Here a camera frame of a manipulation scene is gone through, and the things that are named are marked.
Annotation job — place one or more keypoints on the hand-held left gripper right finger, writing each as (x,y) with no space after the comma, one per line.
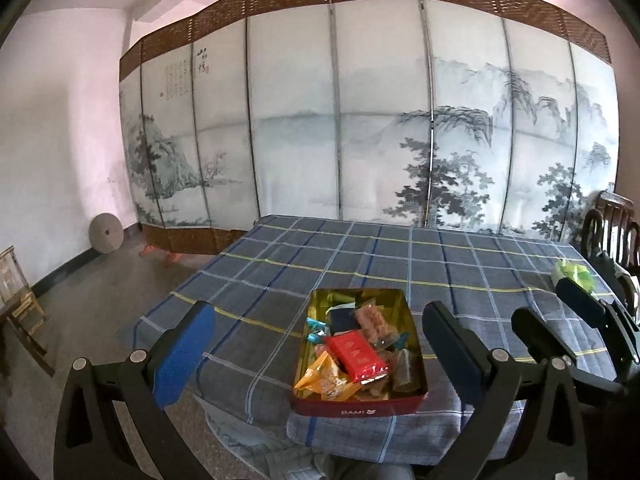
(447,350)

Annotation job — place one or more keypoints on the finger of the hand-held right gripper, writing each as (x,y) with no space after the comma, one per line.
(580,300)
(535,335)

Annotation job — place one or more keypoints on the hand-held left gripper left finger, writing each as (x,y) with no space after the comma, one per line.
(182,355)

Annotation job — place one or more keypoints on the clear packet brown cake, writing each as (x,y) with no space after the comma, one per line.
(405,367)

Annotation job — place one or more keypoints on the long clear packet red-orange snack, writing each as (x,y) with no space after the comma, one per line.
(372,322)

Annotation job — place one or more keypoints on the red snack packet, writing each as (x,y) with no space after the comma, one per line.
(356,357)

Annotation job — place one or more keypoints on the navy and white snack packet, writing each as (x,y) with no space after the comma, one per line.
(343,321)

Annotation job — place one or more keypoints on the red tin box gold interior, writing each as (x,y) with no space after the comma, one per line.
(350,408)

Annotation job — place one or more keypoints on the orange snack packet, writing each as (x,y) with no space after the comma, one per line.
(322,377)

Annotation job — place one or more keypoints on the green tissue pack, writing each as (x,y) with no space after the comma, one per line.
(570,271)

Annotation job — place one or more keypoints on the blue plaid tablecloth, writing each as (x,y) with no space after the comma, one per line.
(260,285)

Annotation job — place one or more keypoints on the round stone disc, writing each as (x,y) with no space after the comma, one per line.
(106,233)

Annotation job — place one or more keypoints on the small wooden stool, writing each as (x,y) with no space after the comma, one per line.
(22,305)

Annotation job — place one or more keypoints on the painted landscape folding screen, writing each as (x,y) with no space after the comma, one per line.
(300,110)

